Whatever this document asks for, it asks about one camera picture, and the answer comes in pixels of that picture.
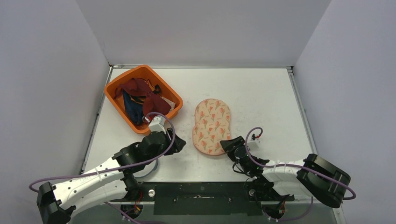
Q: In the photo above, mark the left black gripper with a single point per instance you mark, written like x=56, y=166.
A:
x=178, y=145

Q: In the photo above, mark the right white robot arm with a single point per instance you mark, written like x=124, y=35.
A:
x=312, y=176

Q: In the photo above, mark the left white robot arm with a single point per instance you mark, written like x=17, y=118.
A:
x=111, y=180

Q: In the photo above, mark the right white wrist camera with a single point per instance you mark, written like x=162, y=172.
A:
x=254, y=143

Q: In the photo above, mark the maroon bra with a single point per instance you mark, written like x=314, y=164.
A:
x=142, y=93

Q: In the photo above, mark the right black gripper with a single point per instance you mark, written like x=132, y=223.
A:
x=234, y=149

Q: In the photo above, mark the navy blue bra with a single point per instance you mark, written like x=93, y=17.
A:
x=133, y=110

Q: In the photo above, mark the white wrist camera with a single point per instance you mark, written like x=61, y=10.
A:
x=157, y=124
x=254, y=143

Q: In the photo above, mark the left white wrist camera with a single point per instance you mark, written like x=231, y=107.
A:
x=157, y=124

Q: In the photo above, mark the floral padded bra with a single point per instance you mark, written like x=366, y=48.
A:
x=212, y=125

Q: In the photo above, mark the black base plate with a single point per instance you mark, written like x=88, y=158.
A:
x=206, y=198

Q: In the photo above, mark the orange plastic tub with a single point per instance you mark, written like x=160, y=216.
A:
x=147, y=73

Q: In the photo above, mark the white mesh laundry bag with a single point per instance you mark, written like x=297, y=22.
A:
x=154, y=168

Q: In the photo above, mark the beige bra in tub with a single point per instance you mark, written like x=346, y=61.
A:
x=171, y=103

